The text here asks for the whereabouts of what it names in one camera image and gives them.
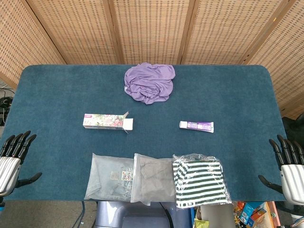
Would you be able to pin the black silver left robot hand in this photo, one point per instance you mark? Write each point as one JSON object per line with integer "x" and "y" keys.
{"x": 9, "y": 166}

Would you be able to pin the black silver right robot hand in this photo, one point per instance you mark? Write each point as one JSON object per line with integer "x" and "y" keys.
{"x": 293, "y": 180}

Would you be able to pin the floral toothpaste carton box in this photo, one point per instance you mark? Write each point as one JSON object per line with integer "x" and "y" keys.
{"x": 104, "y": 121}

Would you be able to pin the white purple toothpaste tube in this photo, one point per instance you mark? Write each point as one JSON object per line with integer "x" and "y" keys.
{"x": 197, "y": 126}

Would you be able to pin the red-orange snack packet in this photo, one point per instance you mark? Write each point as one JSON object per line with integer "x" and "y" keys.
{"x": 259, "y": 213}

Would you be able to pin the blue snack package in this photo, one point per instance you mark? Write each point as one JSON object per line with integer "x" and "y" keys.
{"x": 246, "y": 215}

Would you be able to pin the black bag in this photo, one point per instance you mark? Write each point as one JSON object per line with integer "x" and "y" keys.
{"x": 294, "y": 130}

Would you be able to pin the bagged green striped shirt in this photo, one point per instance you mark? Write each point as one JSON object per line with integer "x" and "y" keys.
{"x": 199, "y": 183}

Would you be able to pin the bagged blue jeans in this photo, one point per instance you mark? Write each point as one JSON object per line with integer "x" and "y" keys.
{"x": 107, "y": 178}

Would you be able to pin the yellow-green snack package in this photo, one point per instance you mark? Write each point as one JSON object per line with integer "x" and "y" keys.
{"x": 201, "y": 223}

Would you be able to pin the blue-grey robot torso base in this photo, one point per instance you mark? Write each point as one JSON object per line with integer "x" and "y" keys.
{"x": 133, "y": 215}

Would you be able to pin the bagged grey garment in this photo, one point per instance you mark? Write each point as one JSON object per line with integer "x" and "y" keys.
{"x": 154, "y": 180}

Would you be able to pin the teal carpet table mat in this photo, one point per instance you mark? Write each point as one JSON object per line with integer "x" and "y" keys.
{"x": 152, "y": 140}

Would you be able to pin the crumpled purple cloth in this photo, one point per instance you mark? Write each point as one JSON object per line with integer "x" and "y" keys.
{"x": 148, "y": 84}

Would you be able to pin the woven wooden folding screen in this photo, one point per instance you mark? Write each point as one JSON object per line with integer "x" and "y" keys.
{"x": 152, "y": 28}

